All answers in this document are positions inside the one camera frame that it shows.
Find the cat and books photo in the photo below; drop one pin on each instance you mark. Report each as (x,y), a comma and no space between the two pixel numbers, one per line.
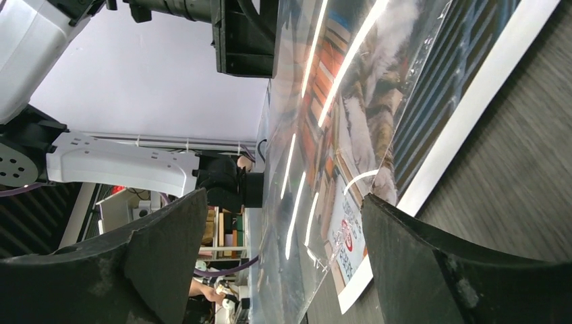
(478,45)

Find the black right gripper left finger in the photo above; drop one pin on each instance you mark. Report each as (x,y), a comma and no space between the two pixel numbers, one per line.
(138,273)

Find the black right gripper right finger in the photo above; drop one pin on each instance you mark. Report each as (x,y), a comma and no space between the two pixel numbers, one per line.
(424,274)

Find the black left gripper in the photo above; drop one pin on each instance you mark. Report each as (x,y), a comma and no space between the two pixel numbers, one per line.
(243,37)

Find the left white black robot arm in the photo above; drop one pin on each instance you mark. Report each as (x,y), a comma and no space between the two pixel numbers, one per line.
(37,149)

